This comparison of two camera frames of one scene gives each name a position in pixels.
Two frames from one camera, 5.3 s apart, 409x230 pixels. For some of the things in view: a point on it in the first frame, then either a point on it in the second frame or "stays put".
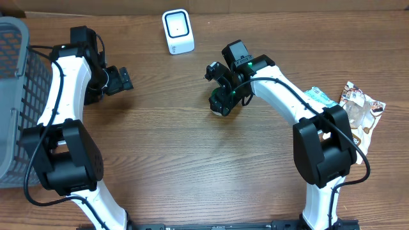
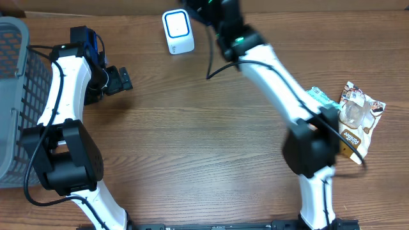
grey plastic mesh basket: x=25 y=87 stays put
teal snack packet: x=317 y=94 stays put
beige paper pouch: x=363 y=114 stays put
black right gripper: x=233 y=101 to x=201 y=16
